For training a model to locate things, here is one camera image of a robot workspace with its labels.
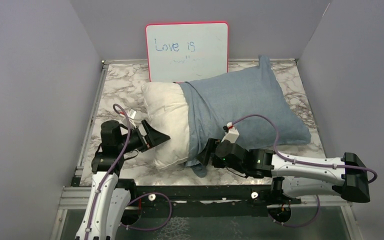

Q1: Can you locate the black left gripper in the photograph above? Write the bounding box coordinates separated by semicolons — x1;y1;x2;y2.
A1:
118;119;171;153

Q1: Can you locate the white pillow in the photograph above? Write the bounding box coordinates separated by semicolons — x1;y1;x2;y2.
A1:
141;82;190;170

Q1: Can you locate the blue pillowcase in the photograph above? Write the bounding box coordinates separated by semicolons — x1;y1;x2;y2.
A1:
179;55;311;168

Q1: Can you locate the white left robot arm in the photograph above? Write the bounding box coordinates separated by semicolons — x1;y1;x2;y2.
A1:
75;120;170;240

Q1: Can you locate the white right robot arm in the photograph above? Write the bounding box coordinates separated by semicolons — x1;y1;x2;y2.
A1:
196;138;371;204

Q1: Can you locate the red framed whiteboard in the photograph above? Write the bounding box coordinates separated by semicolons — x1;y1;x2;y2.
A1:
145;21;229;83

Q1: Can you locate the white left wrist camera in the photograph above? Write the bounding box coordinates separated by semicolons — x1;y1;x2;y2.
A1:
119;109;137;129

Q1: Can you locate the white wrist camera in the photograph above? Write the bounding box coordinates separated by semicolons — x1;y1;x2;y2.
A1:
221;122;240;144
119;109;137;129

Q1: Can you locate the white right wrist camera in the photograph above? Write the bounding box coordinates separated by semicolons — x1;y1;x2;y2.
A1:
221;122;240;144

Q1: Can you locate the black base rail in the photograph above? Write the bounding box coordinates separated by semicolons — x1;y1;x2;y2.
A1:
122;184;301;220

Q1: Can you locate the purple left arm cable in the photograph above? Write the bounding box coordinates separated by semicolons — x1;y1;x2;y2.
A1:
83;103;173;240

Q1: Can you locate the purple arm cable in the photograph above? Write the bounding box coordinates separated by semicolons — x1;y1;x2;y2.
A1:
83;103;173;240
226;114;378;229

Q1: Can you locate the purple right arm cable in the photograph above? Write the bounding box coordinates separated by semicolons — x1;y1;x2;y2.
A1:
226;114;378;229

